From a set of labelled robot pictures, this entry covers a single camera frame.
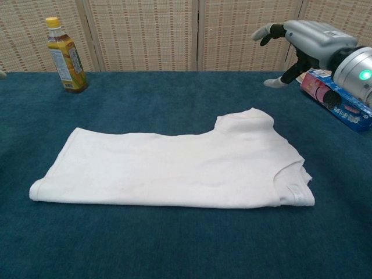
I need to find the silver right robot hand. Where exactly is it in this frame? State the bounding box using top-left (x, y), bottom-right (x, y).
top-left (251, 19), bottom-right (358, 88)

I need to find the white T-shirt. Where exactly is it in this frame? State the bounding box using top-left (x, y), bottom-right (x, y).
top-left (28, 106), bottom-right (316, 209)

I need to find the tea bottle with yellow cap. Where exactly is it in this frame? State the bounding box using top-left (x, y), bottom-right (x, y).
top-left (45, 16), bottom-right (88, 94)

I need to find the blue cookie box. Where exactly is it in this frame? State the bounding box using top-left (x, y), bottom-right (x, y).
top-left (299, 69), bottom-right (372, 134)

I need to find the woven bamboo folding screen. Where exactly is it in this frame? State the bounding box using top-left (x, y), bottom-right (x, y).
top-left (0, 0), bottom-right (372, 73)

